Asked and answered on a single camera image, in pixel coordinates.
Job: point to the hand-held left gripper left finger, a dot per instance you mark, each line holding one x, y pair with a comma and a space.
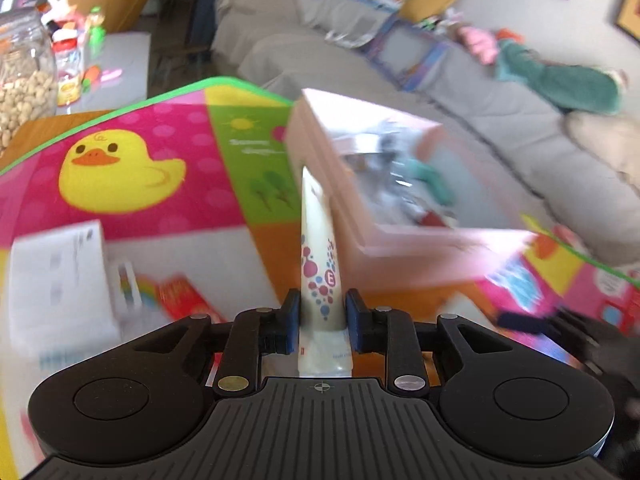
291, 322

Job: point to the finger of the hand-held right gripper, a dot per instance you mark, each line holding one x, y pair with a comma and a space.
522, 322

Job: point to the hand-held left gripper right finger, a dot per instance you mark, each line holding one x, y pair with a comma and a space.
354, 322

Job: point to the white dotted tube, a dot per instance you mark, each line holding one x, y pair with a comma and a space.
320, 270

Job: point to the pink cardboard box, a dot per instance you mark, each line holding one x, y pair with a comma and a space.
400, 260

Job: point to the teal hand crank tool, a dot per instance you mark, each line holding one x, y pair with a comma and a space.
432, 180

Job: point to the red packet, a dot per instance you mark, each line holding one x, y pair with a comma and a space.
190, 297

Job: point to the beige pillow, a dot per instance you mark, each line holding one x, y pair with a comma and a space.
605, 145

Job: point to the grey sofa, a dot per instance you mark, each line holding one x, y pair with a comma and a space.
475, 110

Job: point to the white package box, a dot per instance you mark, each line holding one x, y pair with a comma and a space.
60, 285

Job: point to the colourful cartoon play mat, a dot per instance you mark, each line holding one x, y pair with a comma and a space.
150, 125

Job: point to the white plastic object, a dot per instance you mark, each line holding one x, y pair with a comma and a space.
350, 39

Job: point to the pink plush toy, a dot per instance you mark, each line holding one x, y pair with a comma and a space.
477, 42

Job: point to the pink and orange toy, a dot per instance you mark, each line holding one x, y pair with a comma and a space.
100, 76

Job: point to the small red-lidded plastic bottle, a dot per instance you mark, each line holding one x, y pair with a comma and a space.
67, 70

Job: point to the green toy bottle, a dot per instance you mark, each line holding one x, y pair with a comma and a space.
96, 35

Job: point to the purple cardboard frame box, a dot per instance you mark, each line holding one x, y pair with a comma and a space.
430, 65

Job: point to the dark framed wall picture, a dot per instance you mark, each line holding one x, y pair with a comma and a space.
631, 15

